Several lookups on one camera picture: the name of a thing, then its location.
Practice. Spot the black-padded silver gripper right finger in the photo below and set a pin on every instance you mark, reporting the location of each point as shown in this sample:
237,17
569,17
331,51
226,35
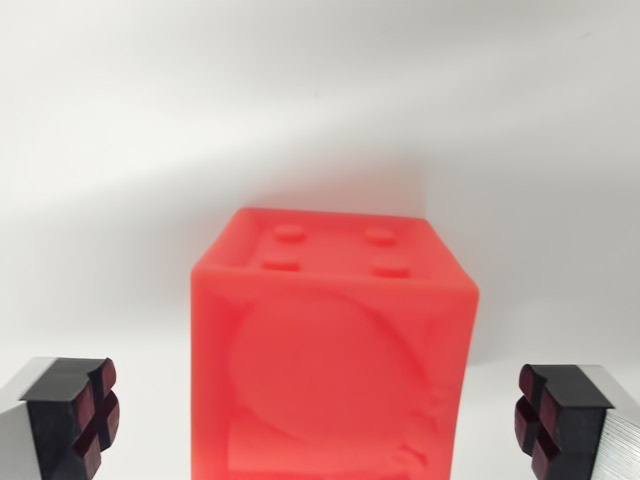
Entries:
575,420

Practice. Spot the red plastic cube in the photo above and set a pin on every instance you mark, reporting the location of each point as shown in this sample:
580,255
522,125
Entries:
320,360

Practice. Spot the black-padded silver gripper left finger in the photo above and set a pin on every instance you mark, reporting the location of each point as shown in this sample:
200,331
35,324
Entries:
50,420

